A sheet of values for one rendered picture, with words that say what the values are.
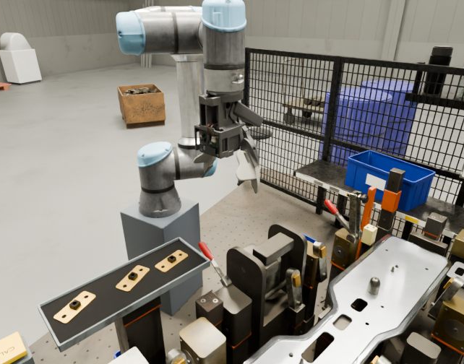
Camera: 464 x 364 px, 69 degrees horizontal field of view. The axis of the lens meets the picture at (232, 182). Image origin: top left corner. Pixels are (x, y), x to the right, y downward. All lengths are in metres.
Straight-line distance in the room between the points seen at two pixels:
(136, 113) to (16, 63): 5.58
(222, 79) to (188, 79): 0.48
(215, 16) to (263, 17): 10.46
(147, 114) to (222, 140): 5.26
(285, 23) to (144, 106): 6.05
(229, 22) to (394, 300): 0.85
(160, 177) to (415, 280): 0.85
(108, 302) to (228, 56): 0.57
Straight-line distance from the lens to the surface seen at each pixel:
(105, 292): 0.86
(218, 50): 0.62
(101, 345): 1.38
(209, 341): 0.83
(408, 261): 1.28
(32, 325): 2.59
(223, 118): 0.66
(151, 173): 1.14
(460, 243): 1.36
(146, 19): 0.71
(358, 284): 1.12
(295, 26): 10.65
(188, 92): 1.10
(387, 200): 1.45
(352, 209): 1.16
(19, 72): 10.95
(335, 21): 10.29
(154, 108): 5.88
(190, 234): 1.28
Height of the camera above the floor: 1.73
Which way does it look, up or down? 26 degrees down
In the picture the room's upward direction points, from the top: straight up
